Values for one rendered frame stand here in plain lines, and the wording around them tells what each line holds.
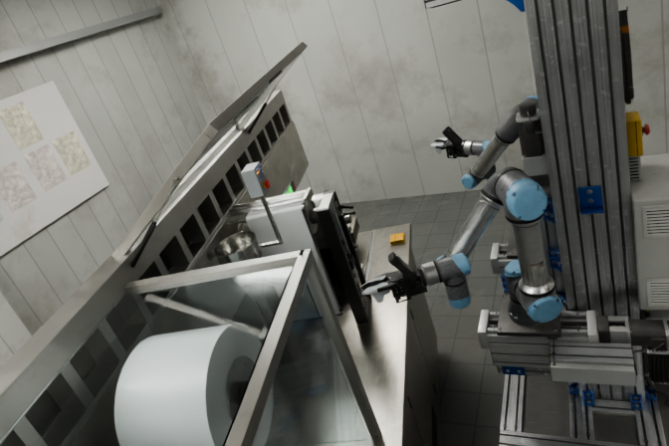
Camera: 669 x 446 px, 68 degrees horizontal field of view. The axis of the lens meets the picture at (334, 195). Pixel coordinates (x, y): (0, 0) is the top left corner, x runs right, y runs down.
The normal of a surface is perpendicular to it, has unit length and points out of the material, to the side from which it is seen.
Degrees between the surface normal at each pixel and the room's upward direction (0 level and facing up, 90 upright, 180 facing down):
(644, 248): 90
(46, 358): 90
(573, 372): 90
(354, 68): 90
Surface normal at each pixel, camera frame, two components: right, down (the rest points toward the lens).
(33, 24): 0.89, -0.10
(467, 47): -0.35, 0.49
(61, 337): 0.94, -0.20
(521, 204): 0.04, 0.28
